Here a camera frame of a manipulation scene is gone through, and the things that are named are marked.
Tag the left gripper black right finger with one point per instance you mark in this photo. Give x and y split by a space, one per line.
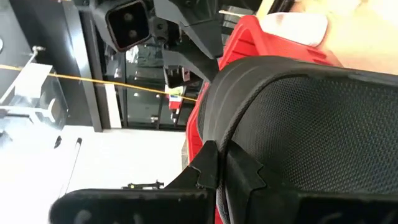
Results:
280 208

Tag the white and green box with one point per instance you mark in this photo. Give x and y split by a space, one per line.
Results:
175 91

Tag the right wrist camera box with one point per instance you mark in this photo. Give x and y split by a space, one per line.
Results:
127 25

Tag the black rubber slide sandal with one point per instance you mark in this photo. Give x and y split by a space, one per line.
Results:
311 130

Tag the red plastic ribbed bin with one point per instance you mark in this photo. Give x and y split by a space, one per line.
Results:
248 40

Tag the white wall band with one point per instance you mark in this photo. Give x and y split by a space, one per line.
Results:
113 109

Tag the dark wall beam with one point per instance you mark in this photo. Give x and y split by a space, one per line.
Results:
74 62

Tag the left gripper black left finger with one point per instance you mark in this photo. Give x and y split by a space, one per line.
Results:
140 208

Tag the small red box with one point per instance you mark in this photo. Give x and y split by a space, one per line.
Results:
175 102

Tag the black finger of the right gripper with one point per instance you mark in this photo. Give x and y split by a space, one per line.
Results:
192 60
202 21

